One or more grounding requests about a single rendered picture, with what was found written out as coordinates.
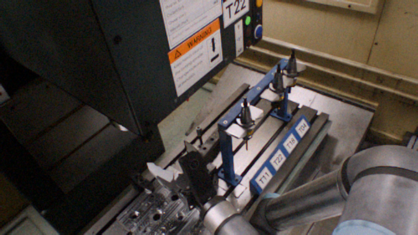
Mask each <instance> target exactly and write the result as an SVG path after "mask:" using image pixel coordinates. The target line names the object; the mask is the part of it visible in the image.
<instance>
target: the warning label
mask: <svg viewBox="0 0 418 235"><path fill-rule="evenodd" d="M168 55H169V60H170V65H171V69H172V74H173V77H174V83H175V88H176V91H177V97H179V96H180V95H181V94H183V92H184V91H186V90H187V89H188V88H189V87H191V86H192V85H194V84H195V83H196V82H197V81H198V80H199V79H200V78H201V77H202V76H203V75H206V74H207V73H208V72H209V71H210V70H211V69H213V67H214V66H215V65H218V64H219V63H220V62H221V61H222V60H223V57H222V49H221V35H220V22H219V18H218V19H216V20H215V21H213V22H212V23H211V24H209V25H208V26H207V27H205V28H204V29H202V30H201V31H199V32H198V33H196V34H195V35H193V36H192V37H190V38H189V39H187V41H185V42H184V43H182V44H181V45H179V46H178V47H176V48H174V49H173V50H172V51H170V52H169V53H168Z"/></svg>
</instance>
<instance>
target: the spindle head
mask: <svg viewBox="0 0 418 235"><path fill-rule="evenodd" d="M247 15H250V16H251V21H250V24H249V25H248V26H245V25H244V18H245V17H246V16H247ZM218 18H219V22H220V35H221V49H222V57H223V60H222V61H221V62H220V63H219V64H218V65H215V66H214V67H213V69H211V70H210V71H209V72H208V73H207V74H206V75H203V76H202V77H201V78H200V79H199V80H198V81H197V82H196V83H195V84H194V85H192V86H191V87H189V88H188V89H187V90H186V91H184V92H183V94H181V95H180V96H179V97H177V91H176V88H175V83H174V77H173V74H172V69H171V65H170V60H169V55H168V53H169V52H170V51H172V50H173V49H174V48H176V47H178V46H179V45H181V44H182V43H184V42H185V41H187V39H189V38H190V37H192V36H193V35H195V34H196V33H198V32H199V31H201V30H202V29H204V28H205V27H207V26H208V25H209V24H211V23H212V22H213V21H215V20H216V19H218ZM240 20H242V29H243V48H244V51H245V50H246V49H245V46H244V45H245V42H246V41H247V39H251V45H252V44H253V3H252V0H249V11H248V12H246V13H245V14H243V15H242V16H240V17H239V18H237V19H236V20H235V21H233V22H232V23H231V24H230V25H228V26H227V27H225V28H224V25H223V10H222V14H221V15H220V16H218V17H216V18H215V19H213V20H212V21H211V22H209V23H208V24H207V25H206V26H205V27H202V28H201V29H200V30H198V31H196V32H195V33H194V34H192V35H190V36H189V37H187V38H186V39H185V40H184V41H183V42H181V43H179V44H178V45H176V46H175V47H173V48H172V49H170V46H169V41H168V37H167V32H166V28H165V23H164V20H163V17H162V11H161V8H160V2H159V0H0V51H1V52H2V53H3V54H5V55H6V56H8V57H9V58H11V59H13V60H15V61H16V62H18V63H19V64H20V65H22V66H23V67H25V68H27V69H29V70H30V71H32V72H34V73H36V74H37V75H39V76H41V77H42V78H44V79H46V80H47V81H49V82H51V83H52V84H53V85H55V86H57V87H58V88H60V89H61V90H64V91H65V92H67V93H68V94H70V95H72V96H73V97H75V98H76V99H79V100H80V101H82V102H83V103H85V104H86V105H88V106H89V107H91V108H93V109H94V110H96V111H98V112H100V113H101V114H104V115H105V116H107V118H109V119H110V120H112V121H114V122H116V123H118V124H119V125H121V126H123V127H125V128H126V129H128V130H129V131H131V132H132V133H134V134H135V135H137V136H139V137H140V138H142V137H144V136H145V135H146V134H148V133H149V132H150V131H151V129H153V128H154V127H155V126H157V125H158V124H159V123H160V122H162V121H163V120H164V119H165V118H166V117H167V116H168V115H170V114H171V113H172V112H173V111H175V110H176V109H177V108H178V107H179V106H180V105H181V104H182V103H184V102H185V101H186V100H187V99H189V97H191V96H192V95H194V93H195V92H196V91H198V90H199V89H200V88H201V87H202V86H203V85H205V84H207V83H208V81H209V80H210V79H212V78H213V77H214V76H215V75H217V74H218V73H219V72H221V71H222V69H224V67H225V66H227V65H228V64H230V63H231V62H232V61H233V60H234V59H235V58H236V44H235V25H236V23H237V22H239V21H240ZM247 27H250V28H251V33H250V36H249V37H248V38H246V37H245V36H244V32H245V30H246V28H247ZM251 45H250V46H251Z"/></svg>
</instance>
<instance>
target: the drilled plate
mask: <svg viewBox="0 0 418 235"><path fill-rule="evenodd" d="M166 170H170V171H172V172H173V173H174V176H175V177H174V180H176V178H177V177H178V173H181V172H179V171H177V170H176V169H174V168H172V166H169V168H167V169H166ZM152 184H153V186H154V188H156V189H155V190H152V191H147V190H144V191H143V192H142V193H141V194H140V195H139V196H138V197H137V198H136V199H135V200H134V201H133V202H132V203H131V204H130V205H129V206H128V207H127V208H126V209H125V210H124V211H122V213H121V214H120V215H119V216H118V217H117V218H116V219H117V221H118V223H119V224H120V225H121V226H122V227H124V229H125V230H126V231H128V232H129V233H130V234H131V235H143V233H144V234H145V235H150V234H151V235H155V233H156V232H157V233H158V234H156V235H165V234H164V233H166V235H186V234H187V232H188V231H189V230H190V228H192V227H193V226H194V224H195V223H196V222H197V221H198V219H199V218H200V217H199V214H200V212H199V211H198V210H197V209H196V208H195V209H194V210H192V211H189V210H188V209H187V208H186V206H185V205H184V203H183V202H182V200H178V199H180V198H179V197H178V195H177V192H176V191H170V190H168V189H166V188H165V187H164V186H163V185H161V184H160V183H159V181H158V179H157V178H156V179H155V181H153V182H152ZM174 200H176V201H174ZM179 203H180V204H179ZM154 208H155V209H156V208H158V210H155V209H154ZM160 209H161V210H160ZM153 210H154V211H153ZM135 211H136V212H135ZM178 211H179V212H178ZM137 212H139V214H137ZM176 212H177V213H176ZM163 214H164V215H163ZM129 215H130V216H129ZM148 215H149V217H148ZM162 215H163V216H162ZM137 217H139V218H137ZM129 218H130V219H131V220H130V219H129ZM159 218H160V219H159ZM161 218H162V219H161ZM173 218H174V219H173ZM157 219H159V220H157ZM156 220H157V221H156ZM169 224H170V225H169ZM161 227H163V228H165V229H163V228H161ZM175 227H176V228H175ZM142 228H143V229H142ZM147 228H148V229H147ZM173 228H174V229H173ZM146 230H148V231H146ZM160 231H162V233H161V232H160ZM159 233H160V234H159Z"/></svg>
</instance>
